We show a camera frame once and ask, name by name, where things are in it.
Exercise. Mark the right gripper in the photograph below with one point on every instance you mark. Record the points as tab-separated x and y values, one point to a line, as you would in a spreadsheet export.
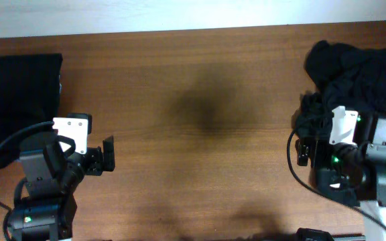
317	160

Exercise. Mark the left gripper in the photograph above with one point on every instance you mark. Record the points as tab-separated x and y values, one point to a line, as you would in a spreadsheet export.
97	159

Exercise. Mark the black trousers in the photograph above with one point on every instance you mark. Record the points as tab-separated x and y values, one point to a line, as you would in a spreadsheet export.
29	91

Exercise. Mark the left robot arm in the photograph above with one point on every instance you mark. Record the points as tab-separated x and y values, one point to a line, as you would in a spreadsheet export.
44	204

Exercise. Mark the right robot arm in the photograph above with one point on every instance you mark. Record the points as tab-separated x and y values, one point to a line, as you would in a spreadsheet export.
346	150

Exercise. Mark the black jacket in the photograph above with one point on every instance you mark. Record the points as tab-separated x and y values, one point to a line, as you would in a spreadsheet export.
344	76

